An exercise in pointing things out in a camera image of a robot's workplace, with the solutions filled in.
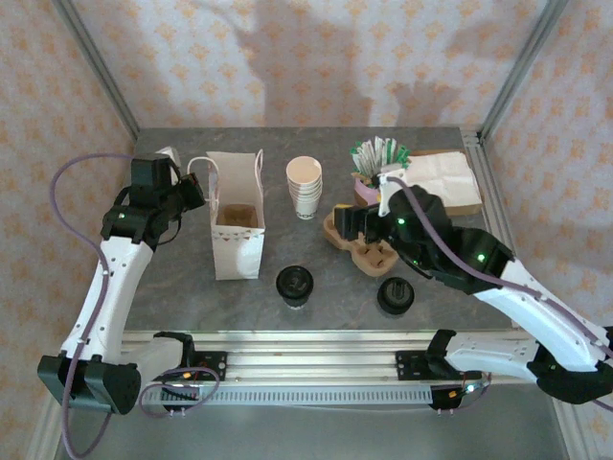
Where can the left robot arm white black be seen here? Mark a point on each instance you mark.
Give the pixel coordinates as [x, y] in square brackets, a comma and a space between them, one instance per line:
[110, 297]

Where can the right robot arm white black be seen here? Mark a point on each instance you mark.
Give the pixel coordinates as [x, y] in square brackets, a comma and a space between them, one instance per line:
[527, 306]

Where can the stack of pulp cup carriers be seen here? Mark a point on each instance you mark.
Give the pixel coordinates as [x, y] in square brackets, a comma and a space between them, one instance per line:
[373, 261]

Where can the brown cardboard napkin tray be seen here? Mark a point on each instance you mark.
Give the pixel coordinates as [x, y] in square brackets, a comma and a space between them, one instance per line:
[467, 210]

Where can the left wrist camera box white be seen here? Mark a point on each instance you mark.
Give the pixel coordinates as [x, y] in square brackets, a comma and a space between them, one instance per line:
[167, 152]

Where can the stack of paper cups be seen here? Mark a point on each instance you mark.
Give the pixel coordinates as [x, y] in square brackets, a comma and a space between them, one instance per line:
[304, 182]

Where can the aluminium frame post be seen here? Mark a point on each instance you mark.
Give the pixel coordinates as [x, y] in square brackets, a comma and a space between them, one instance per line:
[524, 62]
[95, 62]

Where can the stack of black cup lids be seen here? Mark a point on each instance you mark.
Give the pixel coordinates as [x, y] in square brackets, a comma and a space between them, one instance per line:
[396, 295]

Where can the green white stick packet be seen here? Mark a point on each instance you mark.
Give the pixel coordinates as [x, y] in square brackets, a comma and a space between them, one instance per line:
[404, 155]
[378, 151]
[390, 151]
[360, 154]

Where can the aluminium side rail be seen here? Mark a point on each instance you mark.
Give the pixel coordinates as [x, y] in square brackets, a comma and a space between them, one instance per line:
[489, 191]

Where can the single pulp cup carrier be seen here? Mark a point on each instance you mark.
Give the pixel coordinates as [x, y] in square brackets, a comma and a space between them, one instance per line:
[237, 215]

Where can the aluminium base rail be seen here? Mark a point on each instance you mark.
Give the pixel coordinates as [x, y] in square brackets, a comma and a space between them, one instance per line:
[311, 357]

